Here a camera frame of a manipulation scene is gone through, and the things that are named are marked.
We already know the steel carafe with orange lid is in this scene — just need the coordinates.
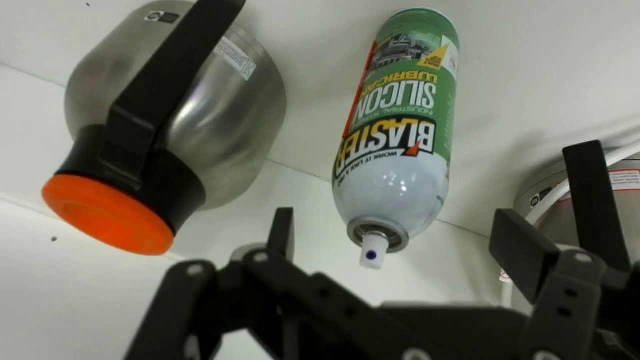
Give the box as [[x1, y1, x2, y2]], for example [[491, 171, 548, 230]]
[[40, 0, 287, 258]]

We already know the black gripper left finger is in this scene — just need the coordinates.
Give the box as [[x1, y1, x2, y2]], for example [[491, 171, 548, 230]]
[[122, 205, 297, 360]]

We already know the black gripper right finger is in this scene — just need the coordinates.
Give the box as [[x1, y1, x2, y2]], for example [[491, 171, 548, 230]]
[[487, 205, 612, 360]]

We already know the steel carafe with black lid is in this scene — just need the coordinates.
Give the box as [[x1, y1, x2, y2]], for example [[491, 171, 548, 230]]
[[512, 138, 640, 271]]

